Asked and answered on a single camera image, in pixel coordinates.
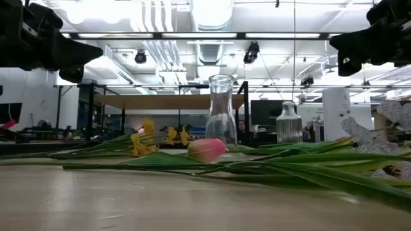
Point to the round black ceiling spotlight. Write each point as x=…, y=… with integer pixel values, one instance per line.
x=140, y=57

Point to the small black ceiling lamp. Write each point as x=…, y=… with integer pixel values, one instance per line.
x=366, y=83

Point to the black computer monitor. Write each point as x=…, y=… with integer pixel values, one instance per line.
x=265, y=112

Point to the white cabinet pillar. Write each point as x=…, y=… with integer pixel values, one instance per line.
x=335, y=106

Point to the red bar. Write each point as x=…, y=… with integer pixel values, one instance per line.
x=8, y=124

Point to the black overhead rig beam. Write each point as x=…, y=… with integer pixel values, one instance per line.
x=241, y=35

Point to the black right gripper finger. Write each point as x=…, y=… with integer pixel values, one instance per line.
x=350, y=65
x=363, y=41

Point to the black metal frame stand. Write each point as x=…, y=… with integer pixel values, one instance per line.
x=246, y=112

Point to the small black ceiling camera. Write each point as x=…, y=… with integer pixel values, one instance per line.
x=307, y=81

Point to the wooden shelf board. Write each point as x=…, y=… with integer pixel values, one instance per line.
x=154, y=101

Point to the tall clear glass vase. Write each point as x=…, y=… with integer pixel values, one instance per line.
x=221, y=96

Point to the pink artificial tulip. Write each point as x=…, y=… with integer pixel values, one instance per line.
x=205, y=150

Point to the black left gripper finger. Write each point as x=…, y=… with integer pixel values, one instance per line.
x=72, y=74
x=74, y=54

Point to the black wall screen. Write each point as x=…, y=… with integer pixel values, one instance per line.
x=9, y=112

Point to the short ribbed glass vase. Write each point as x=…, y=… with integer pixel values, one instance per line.
x=289, y=128

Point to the black background rig frame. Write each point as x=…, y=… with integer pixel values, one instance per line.
x=90, y=112

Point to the black metal shelf leg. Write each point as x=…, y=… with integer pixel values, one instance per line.
x=123, y=122

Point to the beige wooden post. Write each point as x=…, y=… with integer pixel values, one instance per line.
x=381, y=123

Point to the black table edge frame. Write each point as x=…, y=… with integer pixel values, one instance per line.
x=32, y=147

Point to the white ceiling air duct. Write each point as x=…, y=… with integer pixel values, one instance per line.
x=212, y=14

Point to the yellow artificial flower bunch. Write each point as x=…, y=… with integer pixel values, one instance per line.
x=138, y=147

